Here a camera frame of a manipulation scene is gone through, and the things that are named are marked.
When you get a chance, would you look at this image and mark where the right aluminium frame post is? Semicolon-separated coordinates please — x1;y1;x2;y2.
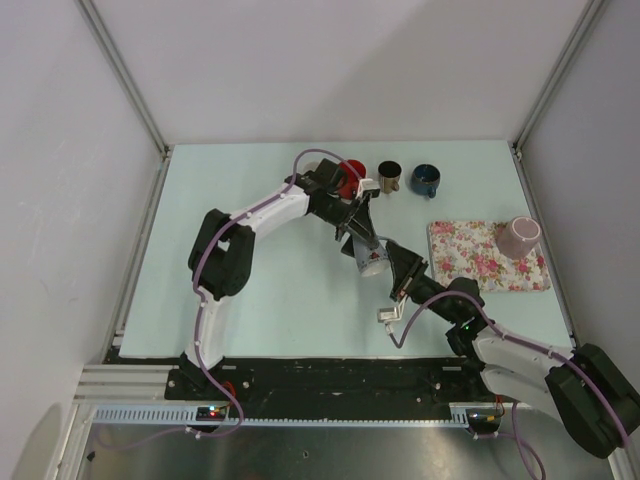
512;0;610;160

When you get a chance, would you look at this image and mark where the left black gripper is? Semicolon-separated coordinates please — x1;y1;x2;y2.
312;194;377;265

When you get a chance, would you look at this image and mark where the grey slotted cable duct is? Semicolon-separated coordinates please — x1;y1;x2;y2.
92;402;473;429

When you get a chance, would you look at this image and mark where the red mug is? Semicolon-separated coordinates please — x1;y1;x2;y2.
338;159;367;200

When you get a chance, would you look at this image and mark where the floral tray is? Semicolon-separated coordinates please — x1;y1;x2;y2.
427;220;552;293

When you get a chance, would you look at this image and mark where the aluminium frame post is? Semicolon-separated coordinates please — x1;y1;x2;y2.
512;0;610;160
75;0;169;160

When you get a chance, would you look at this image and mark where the blue mug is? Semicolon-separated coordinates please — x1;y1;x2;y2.
410;164;441;199

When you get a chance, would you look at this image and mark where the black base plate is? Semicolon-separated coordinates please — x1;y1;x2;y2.
164;357;495;421

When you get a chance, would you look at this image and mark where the grey mug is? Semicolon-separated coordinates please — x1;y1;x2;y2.
353;236;391;277

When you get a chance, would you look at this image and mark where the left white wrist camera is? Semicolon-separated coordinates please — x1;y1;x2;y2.
355;178;380;199

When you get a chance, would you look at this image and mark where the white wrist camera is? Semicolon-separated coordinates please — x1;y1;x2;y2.
355;178;380;199
377;298;406;335

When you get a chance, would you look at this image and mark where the brown patterned mug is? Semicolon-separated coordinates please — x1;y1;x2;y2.
378;160;402;194

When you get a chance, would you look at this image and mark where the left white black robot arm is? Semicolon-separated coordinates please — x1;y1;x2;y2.
179;158;380;399

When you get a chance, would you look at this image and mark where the left aluminium frame post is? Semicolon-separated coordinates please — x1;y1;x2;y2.
75;0;169;160

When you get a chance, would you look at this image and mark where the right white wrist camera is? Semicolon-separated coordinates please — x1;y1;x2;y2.
377;298;406;335

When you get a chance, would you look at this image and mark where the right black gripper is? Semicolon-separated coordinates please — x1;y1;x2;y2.
385;241;459;324

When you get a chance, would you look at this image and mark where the lilac mug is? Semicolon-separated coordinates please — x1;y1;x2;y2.
496;216;542;260

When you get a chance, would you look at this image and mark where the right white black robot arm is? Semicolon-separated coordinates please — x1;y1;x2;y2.
385;240;639;458

